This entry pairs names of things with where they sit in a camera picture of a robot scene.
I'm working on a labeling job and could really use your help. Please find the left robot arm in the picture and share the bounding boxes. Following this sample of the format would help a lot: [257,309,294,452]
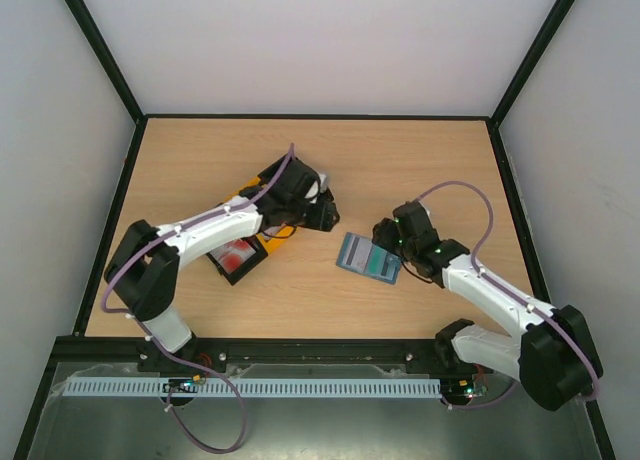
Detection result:
[104,157,340,353]

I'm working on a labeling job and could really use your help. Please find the white slotted cable duct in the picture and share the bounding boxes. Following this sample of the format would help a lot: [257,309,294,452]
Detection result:
[61,377,441,399]

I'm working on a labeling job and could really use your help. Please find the teal VIP card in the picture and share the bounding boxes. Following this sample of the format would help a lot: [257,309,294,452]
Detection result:
[367,246,401,284]

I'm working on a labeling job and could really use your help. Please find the black bin with teal cards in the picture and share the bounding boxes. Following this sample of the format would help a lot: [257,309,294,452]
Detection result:
[258,155,291,185]

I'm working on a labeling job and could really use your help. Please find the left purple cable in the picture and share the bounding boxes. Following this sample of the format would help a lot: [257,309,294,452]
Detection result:
[101,142,296,454]

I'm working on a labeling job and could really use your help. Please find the teal card holder wallet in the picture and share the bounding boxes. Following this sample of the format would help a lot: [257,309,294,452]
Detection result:
[336,232,401,285]

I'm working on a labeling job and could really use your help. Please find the white floral VIP card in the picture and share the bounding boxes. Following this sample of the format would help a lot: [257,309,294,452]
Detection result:
[342,234,371,270]

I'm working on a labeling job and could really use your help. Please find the yellow bin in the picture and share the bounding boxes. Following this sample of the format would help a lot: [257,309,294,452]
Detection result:
[227,177,296,256]

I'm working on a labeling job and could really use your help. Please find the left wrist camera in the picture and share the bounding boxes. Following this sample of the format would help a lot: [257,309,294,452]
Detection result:
[306,173,330,203]

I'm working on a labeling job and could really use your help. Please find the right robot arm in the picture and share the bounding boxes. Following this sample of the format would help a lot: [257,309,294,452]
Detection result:
[372,201,604,411]

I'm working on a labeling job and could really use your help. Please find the black bin with red cards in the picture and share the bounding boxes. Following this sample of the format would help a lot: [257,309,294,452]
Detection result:
[206,236,268,285]

